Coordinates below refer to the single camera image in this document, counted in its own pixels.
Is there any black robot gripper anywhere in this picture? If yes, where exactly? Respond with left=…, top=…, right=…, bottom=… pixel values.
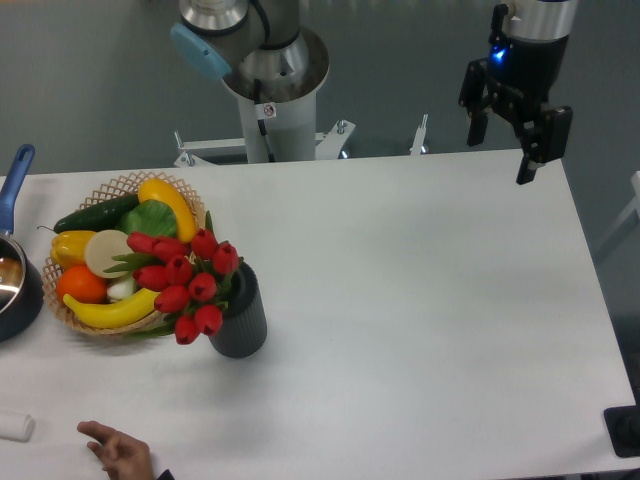
left=458, top=1, right=578, bottom=185

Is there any red tulip bouquet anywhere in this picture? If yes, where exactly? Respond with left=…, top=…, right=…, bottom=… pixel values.
left=106, top=213, right=243, bottom=345

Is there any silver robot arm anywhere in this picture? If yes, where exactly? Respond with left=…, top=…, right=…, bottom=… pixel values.
left=170, top=1, right=577, bottom=185

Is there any dark grey ribbed vase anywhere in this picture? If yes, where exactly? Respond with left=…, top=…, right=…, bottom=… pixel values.
left=209, top=263, right=268, bottom=359

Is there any person's hand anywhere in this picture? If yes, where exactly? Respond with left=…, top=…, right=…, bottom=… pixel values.
left=76, top=421, right=155, bottom=479

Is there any white furniture piece right edge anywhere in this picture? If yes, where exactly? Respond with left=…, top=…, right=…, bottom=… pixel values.
left=593, top=171, right=639, bottom=262

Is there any black device at table edge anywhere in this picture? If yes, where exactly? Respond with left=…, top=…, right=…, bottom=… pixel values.
left=603, top=405, right=639, bottom=458

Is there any yellow squash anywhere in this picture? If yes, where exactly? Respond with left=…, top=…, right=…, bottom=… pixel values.
left=138, top=177, right=198, bottom=243

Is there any green bok choy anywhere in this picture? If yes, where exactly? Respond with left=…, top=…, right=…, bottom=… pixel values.
left=106, top=200, right=181, bottom=303

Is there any green cucumber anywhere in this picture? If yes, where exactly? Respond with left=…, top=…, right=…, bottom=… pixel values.
left=38, top=194, right=139, bottom=234

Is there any woven wicker basket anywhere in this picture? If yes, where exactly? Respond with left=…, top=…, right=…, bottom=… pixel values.
left=42, top=171, right=205, bottom=336

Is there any beige round disc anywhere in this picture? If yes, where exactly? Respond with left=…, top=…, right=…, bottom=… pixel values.
left=85, top=229, right=133, bottom=279

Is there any yellow banana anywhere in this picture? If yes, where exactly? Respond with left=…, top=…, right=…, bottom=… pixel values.
left=63, top=288, right=159, bottom=329

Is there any yellow bell pepper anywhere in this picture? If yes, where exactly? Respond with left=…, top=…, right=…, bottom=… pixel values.
left=50, top=230, right=95, bottom=269

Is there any orange fruit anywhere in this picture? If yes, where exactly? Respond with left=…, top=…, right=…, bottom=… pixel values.
left=56, top=265, right=107, bottom=304

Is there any white cylinder object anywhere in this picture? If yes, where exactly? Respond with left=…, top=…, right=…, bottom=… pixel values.
left=0, top=410, right=36, bottom=443

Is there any dark pot blue handle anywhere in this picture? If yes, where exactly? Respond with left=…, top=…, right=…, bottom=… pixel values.
left=1, top=144, right=43, bottom=342

